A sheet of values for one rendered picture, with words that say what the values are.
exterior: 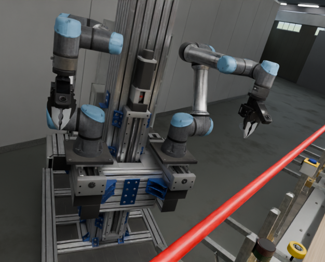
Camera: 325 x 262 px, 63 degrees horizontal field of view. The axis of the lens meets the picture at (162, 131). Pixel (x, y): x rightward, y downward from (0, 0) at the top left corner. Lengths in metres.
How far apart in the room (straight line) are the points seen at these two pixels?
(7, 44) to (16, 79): 0.36
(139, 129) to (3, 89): 1.90
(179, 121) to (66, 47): 0.78
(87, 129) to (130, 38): 0.50
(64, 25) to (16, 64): 2.24
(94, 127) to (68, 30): 0.56
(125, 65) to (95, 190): 0.65
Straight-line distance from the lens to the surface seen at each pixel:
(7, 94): 3.15
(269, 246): 1.01
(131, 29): 1.43
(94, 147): 1.35
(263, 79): 1.26
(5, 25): 2.99
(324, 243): 1.68
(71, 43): 0.89
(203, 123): 1.56
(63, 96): 0.87
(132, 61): 1.44
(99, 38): 0.99
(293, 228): 2.19
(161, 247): 1.24
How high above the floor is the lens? 1.74
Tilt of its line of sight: 23 degrees down
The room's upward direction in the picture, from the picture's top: 14 degrees clockwise
